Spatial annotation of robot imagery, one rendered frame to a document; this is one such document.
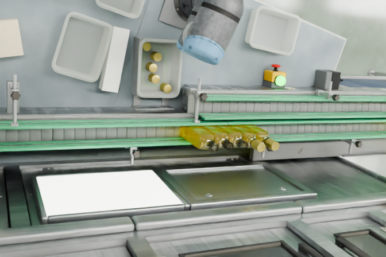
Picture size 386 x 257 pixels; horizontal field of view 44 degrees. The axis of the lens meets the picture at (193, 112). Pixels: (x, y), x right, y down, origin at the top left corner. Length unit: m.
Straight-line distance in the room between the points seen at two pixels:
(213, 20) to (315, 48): 1.03
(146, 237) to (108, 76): 0.71
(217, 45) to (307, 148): 1.00
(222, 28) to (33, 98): 0.83
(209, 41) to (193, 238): 0.55
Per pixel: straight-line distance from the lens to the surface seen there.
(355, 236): 1.56
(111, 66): 1.81
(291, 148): 2.14
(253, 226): 1.46
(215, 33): 1.30
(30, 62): 1.82
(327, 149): 2.26
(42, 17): 1.81
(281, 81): 2.06
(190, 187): 1.62
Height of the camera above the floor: 2.55
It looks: 64 degrees down
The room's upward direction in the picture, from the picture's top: 120 degrees clockwise
